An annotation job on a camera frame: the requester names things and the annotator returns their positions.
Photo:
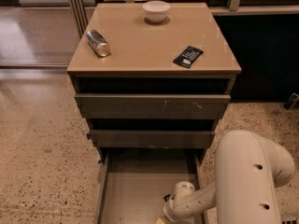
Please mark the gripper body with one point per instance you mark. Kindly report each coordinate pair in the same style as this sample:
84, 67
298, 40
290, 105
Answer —
168, 211

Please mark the black rxbar chocolate bar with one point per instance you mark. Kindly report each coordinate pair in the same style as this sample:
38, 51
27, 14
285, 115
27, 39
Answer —
167, 197

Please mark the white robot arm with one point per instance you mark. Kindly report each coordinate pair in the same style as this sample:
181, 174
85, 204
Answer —
248, 169

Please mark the grey open bottom drawer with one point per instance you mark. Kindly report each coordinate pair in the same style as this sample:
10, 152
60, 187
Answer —
135, 181

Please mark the grey middle drawer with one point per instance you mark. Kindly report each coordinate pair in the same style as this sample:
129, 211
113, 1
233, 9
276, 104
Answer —
152, 139

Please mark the grey top drawer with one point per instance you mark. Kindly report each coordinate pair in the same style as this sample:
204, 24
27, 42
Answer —
150, 106

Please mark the beige drawer cabinet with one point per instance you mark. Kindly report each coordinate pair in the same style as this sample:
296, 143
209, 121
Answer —
141, 62

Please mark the grey floor power strip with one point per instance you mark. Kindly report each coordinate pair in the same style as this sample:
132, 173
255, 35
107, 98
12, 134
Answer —
291, 221

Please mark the black snack bar wrapper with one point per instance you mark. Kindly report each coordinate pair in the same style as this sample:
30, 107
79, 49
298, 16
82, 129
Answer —
188, 56

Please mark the dark caster foot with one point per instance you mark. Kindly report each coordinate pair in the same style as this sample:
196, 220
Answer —
293, 102

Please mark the silver metal can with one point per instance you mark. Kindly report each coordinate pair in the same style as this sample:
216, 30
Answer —
98, 43

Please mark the white ceramic bowl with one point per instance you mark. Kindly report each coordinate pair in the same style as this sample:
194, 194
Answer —
155, 11

